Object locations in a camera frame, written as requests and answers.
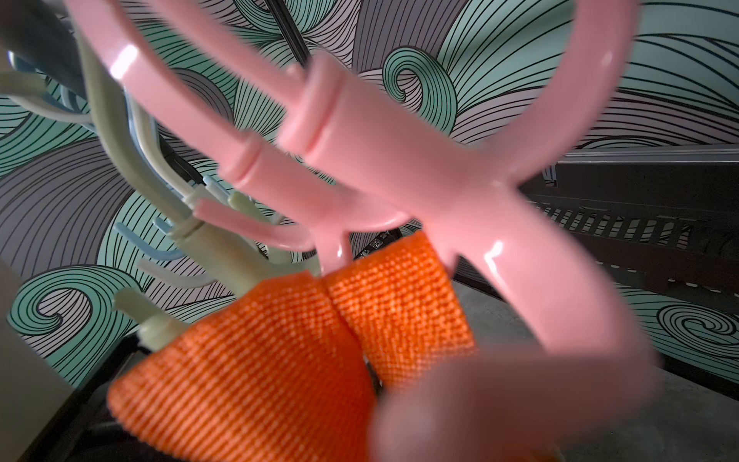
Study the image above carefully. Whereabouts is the orange backpack bag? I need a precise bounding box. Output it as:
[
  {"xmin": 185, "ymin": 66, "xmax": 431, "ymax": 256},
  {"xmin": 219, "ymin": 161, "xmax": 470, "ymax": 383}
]
[{"xmin": 108, "ymin": 233, "xmax": 475, "ymax": 461}]

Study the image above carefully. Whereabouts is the pale green hook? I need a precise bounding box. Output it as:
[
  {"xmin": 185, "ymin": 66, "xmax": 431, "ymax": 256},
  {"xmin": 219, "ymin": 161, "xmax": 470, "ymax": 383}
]
[{"xmin": 77, "ymin": 35, "xmax": 321, "ymax": 352}]

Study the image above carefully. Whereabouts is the pink hook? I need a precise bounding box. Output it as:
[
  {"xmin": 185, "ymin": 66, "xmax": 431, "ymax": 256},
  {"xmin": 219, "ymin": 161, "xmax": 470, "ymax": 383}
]
[
  {"xmin": 65, "ymin": 1, "xmax": 411, "ymax": 273},
  {"xmin": 154, "ymin": 1, "xmax": 659, "ymax": 461}
]

